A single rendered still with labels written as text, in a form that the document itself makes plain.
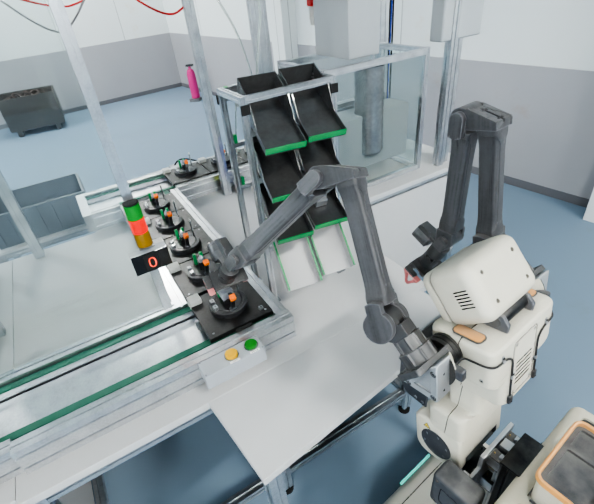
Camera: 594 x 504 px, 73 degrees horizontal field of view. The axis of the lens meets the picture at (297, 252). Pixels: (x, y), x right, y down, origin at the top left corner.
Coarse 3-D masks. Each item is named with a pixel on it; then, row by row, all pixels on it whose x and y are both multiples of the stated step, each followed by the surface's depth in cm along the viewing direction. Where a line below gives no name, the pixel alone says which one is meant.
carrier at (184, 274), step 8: (192, 256) 166; (200, 256) 162; (208, 256) 176; (176, 264) 169; (184, 264) 172; (192, 264) 168; (200, 264) 163; (216, 264) 167; (176, 272) 168; (184, 272) 168; (192, 272) 161; (200, 272) 163; (176, 280) 164; (184, 280) 163; (192, 280) 162; (200, 280) 161; (184, 288) 159; (192, 288) 158; (200, 288) 158; (184, 296) 155
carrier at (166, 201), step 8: (160, 184) 219; (152, 200) 217; (160, 200) 222; (168, 200) 221; (176, 200) 224; (144, 208) 216; (152, 208) 214; (160, 208) 215; (168, 208) 217; (144, 216) 212; (152, 216) 211
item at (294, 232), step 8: (264, 192) 150; (264, 200) 140; (264, 208) 143; (272, 208) 147; (304, 216) 144; (296, 224) 144; (304, 224) 144; (288, 232) 141; (296, 232) 142; (304, 232) 142; (312, 232) 140; (280, 240) 137; (288, 240) 139
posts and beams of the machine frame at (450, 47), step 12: (384, 0) 244; (456, 0) 204; (384, 12) 248; (456, 12) 207; (384, 24) 252; (456, 24) 212; (384, 36) 257; (456, 36) 215; (444, 48) 220; (456, 48) 219; (444, 60) 223; (444, 72) 225; (444, 84) 228; (444, 96) 231; (444, 108) 235; (444, 120) 239; (444, 132) 244; (444, 144) 249
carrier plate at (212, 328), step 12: (240, 288) 156; (252, 288) 155; (204, 300) 152; (252, 300) 149; (264, 300) 149; (204, 312) 146; (252, 312) 144; (264, 312) 143; (204, 324) 141; (216, 324) 141; (228, 324) 140; (240, 324) 140; (216, 336) 136
